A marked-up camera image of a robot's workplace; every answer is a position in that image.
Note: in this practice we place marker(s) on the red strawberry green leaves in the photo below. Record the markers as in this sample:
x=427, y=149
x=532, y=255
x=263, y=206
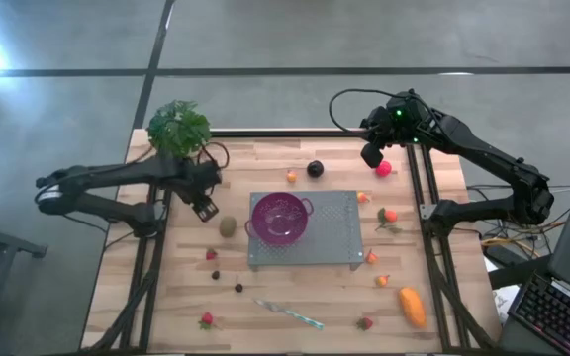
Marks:
x=207, y=319
x=211, y=254
x=364, y=324

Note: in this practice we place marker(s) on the small dark round fruit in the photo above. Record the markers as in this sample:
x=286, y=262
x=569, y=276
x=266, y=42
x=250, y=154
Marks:
x=215, y=275
x=239, y=288

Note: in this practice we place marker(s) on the small yellow-orange round fruit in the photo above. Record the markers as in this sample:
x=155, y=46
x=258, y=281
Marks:
x=291, y=176

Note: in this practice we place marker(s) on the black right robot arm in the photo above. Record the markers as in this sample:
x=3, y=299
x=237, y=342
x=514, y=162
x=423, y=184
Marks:
x=488, y=153

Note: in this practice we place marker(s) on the grey metal stand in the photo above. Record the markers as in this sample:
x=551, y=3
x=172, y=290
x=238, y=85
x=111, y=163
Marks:
x=3, y=242

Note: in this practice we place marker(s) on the orange mango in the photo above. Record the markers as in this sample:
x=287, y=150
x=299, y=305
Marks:
x=412, y=307

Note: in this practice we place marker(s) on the grey perforated metal shelf riser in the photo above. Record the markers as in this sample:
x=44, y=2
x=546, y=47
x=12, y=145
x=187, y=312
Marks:
x=334, y=232

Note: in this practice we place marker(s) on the black round plum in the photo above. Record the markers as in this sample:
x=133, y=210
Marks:
x=315, y=169

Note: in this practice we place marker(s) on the white printed paper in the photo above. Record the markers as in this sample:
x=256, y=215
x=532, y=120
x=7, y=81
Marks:
x=505, y=301

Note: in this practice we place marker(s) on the black aluminium rig frame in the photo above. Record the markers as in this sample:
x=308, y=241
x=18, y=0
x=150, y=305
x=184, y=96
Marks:
x=285, y=133

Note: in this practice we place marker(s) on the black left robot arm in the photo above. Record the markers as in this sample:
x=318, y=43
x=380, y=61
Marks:
x=117, y=173

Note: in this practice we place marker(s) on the orange tangerine with leaves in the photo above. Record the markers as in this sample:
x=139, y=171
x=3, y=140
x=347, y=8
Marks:
x=390, y=216

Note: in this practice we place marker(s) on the small yellow-red peach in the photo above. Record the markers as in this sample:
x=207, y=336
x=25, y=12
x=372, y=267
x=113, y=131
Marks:
x=382, y=281
x=372, y=257
x=362, y=197

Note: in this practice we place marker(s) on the brown-green kiwi fruit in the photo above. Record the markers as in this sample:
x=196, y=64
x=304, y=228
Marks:
x=227, y=227

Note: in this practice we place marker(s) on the red-purple metal colander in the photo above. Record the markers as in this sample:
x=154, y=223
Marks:
x=279, y=220

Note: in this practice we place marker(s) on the round red apple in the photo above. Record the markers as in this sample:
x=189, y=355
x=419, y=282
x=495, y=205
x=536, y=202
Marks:
x=385, y=169

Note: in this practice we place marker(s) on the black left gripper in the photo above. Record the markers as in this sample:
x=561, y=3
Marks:
x=201, y=183

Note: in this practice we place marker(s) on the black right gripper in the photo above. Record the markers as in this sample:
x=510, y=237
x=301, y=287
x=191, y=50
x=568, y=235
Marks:
x=376, y=128

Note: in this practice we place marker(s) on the black power brick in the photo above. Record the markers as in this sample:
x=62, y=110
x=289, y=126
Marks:
x=500, y=254

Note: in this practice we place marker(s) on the green potted plant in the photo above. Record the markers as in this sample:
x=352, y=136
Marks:
x=178, y=128

